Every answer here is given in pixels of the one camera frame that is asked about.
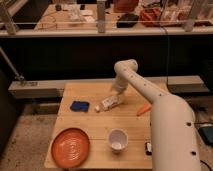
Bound white plastic bottle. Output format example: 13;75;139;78
95;95;123;112

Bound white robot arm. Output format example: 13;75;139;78
112;59;201;171

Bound white ceramic bowl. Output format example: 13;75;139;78
108;129;128;154

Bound orange carrot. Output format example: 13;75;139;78
137;103;151;116

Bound wooden table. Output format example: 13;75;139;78
51;82;152;171

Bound blue sponge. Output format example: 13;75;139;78
70;101;89;112

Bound black snack packet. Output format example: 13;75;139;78
145;142;152;155

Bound orange ribbed plate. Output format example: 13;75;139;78
51;128;90;169

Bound black case on shelf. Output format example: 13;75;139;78
116;13;139;28

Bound red basket on shelf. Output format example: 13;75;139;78
140;8;161;27

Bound black box on floor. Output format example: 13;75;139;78
198;126;213;146

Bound grey metal rail bench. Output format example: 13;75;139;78
8;80;67;99

